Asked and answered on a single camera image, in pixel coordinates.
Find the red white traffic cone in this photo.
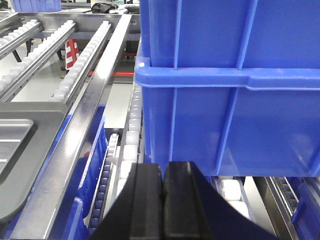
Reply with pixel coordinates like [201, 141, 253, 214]
[65, 38, 80, 70]

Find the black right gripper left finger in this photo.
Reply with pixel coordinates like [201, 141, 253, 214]
[90, 163, 162, 240]

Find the silver metal tray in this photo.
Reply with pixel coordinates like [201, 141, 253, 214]
[0, 101, 68, 224]

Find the white roller track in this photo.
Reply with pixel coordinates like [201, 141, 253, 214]
[49, 20, 111, 104]

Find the blue plastic box stacked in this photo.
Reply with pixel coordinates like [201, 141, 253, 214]
[140, 0, 320, 69]
[134, 49, 320, 177]

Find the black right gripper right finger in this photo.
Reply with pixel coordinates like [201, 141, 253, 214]
[163, 161, 276, 240]

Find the blue plastic box upper stacked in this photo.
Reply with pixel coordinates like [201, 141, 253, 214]
[140, 0, 320, 69]

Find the stainless steel rack rail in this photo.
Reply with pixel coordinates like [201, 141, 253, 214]
[11, 14, 132, 240]

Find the blue bin lower shelf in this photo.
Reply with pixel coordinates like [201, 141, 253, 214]
[61, 104, 108, 240]

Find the blue plastic box lower stacked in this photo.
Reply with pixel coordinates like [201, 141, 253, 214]
[134, 49, 320, 177]

